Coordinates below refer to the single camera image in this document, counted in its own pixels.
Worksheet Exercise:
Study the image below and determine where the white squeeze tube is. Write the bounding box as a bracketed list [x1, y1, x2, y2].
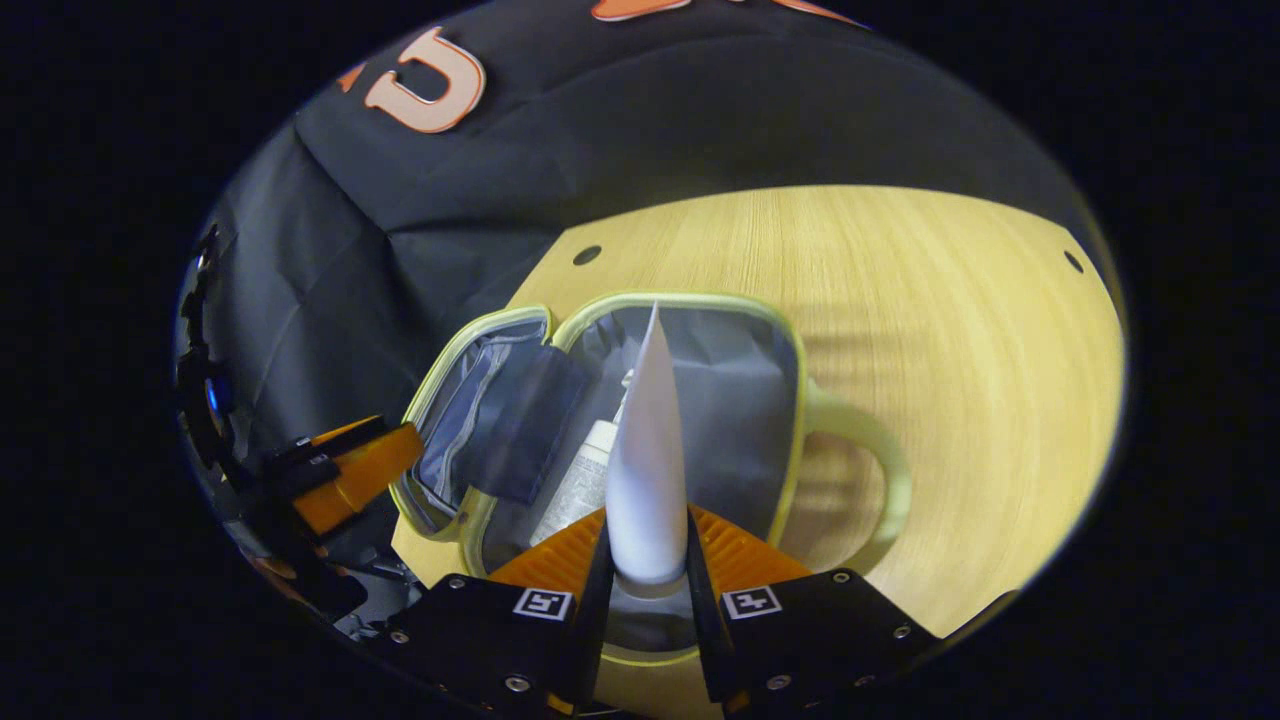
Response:
[605, 300, 691, 586]

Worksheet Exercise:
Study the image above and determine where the pale yellow suitcase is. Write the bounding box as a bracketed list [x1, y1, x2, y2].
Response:
[388, 290, 913, 720]

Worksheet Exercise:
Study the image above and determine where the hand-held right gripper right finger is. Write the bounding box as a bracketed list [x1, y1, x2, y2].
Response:
[685, 503, 946, 720]

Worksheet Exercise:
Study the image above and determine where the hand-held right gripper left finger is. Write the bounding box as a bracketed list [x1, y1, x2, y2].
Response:
[365, 505, 613, 720]

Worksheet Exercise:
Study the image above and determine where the white pump bottle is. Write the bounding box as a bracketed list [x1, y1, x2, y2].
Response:
[528, 368, 639, 548]

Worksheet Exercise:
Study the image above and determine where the black backdrop cloth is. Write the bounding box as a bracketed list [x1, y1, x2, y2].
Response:
[180, 0, 1111, 601]

